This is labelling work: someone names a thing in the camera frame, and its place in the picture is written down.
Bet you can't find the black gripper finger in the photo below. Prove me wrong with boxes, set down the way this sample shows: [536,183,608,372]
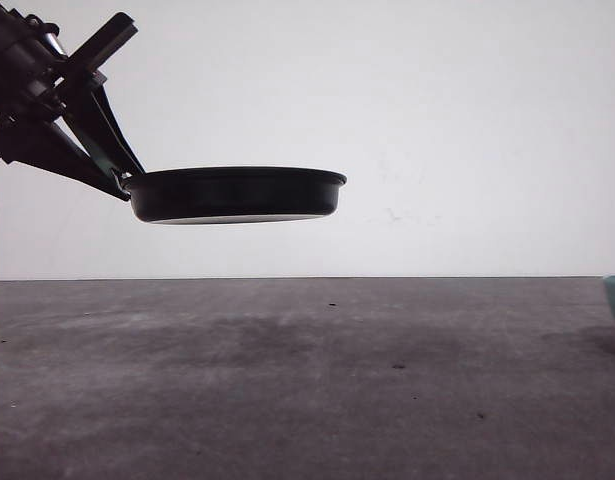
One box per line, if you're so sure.
[6,122,129,201]
[66,86,145,175]

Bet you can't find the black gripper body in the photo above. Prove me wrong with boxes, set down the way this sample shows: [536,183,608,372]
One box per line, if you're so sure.
[0,3,137,158]

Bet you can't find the black frying pan green handle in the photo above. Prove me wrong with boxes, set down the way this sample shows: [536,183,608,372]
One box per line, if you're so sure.
[96,166,347,225]

